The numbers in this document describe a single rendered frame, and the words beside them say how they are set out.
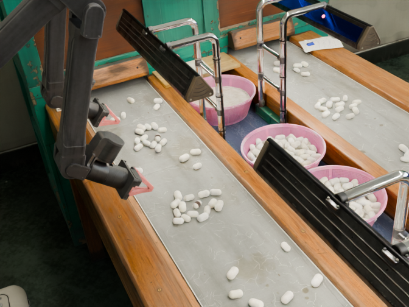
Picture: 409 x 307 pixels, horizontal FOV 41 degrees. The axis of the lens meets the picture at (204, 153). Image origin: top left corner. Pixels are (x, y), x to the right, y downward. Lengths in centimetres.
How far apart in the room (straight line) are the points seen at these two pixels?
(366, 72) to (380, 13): 176
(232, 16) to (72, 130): 126
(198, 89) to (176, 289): 51
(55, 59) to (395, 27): 284
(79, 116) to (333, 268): 69
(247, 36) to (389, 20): 182
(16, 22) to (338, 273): 89
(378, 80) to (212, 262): 106
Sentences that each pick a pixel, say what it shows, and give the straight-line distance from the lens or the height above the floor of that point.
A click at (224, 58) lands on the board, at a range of 234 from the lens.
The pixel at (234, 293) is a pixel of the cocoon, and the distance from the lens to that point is 133.
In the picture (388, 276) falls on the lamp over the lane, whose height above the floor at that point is 108.
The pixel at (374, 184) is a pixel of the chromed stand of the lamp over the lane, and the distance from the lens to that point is 105.
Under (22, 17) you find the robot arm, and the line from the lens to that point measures 115.
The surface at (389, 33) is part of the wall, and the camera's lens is 408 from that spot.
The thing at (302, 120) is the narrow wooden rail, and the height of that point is 76.
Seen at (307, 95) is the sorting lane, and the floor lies 74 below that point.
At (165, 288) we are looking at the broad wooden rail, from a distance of 135.
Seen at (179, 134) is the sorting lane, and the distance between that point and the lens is 191.
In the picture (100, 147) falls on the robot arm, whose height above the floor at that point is 104.
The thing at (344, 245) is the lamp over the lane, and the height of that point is 107.
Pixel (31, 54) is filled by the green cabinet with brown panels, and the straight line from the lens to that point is 214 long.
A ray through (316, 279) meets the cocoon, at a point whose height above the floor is 76.
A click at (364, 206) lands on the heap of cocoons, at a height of 74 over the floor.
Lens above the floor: 175
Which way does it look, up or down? 34 degrees down
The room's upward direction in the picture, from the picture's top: 6 degrees counter-clockwise
